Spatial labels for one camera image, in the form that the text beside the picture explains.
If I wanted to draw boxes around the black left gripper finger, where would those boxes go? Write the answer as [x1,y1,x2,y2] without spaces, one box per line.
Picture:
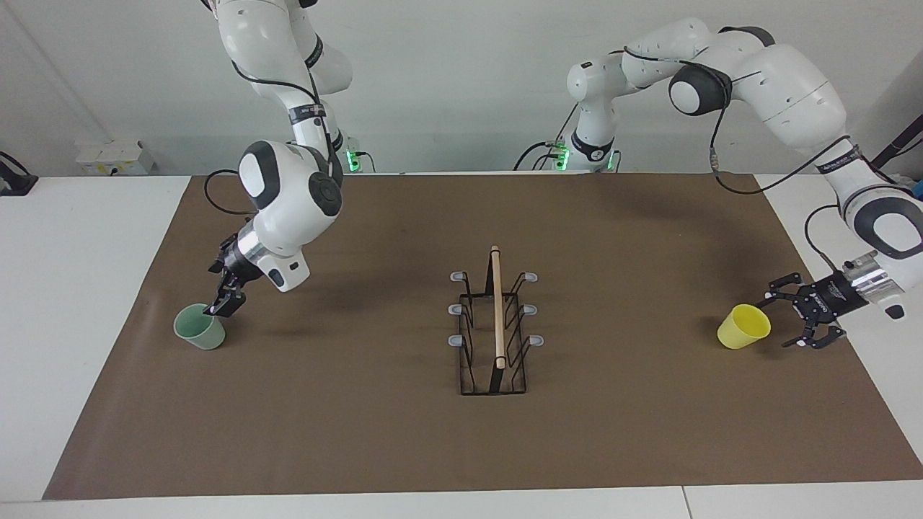
[783,320,847,352]
[764,272,805,308]

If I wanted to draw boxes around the pale green plastic cup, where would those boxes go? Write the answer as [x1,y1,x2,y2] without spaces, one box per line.
[173,303,226,351]

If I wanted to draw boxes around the yellow plastic cup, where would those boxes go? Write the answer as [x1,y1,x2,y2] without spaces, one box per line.
[717,303,772,350]

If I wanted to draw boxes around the white power strip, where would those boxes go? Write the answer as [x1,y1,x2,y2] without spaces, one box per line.
[76,139,156,177]

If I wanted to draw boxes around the black stand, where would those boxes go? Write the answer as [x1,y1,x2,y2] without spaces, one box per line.
[870,112,923,170]

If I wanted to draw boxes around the brown table mat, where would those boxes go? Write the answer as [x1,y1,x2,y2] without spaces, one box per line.
[42,173,923,500]

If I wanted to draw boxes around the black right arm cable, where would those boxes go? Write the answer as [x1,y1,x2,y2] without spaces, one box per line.
[203,61,341,218]

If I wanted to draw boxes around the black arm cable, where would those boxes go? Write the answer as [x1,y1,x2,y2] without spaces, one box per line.
[623,46,863,272]
[203,61,341,218]

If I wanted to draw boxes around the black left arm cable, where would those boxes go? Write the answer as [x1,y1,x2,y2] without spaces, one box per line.
[623,46,863,272]

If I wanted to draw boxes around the black wire cup rack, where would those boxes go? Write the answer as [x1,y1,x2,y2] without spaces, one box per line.
[448,245,545,396]

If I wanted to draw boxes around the black base cable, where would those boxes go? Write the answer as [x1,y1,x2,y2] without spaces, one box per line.
[513,108,582,172]

